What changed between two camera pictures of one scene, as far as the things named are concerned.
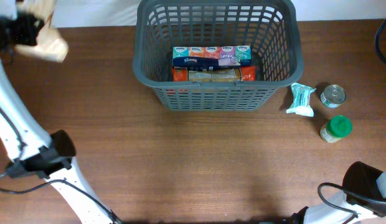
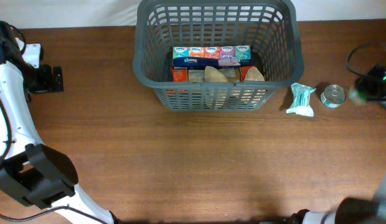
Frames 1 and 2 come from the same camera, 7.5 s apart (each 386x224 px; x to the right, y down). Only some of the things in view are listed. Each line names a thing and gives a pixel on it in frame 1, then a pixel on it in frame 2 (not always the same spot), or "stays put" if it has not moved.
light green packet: [301, 105] stays put
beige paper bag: [51, 43] → [254, 74]
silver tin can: [332, 96] stays put
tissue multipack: [211, 56] stays put
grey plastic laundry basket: [273, 28] stays put
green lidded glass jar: [336, 128] → [358, 96]
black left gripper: [32, 25] → [49, 83]
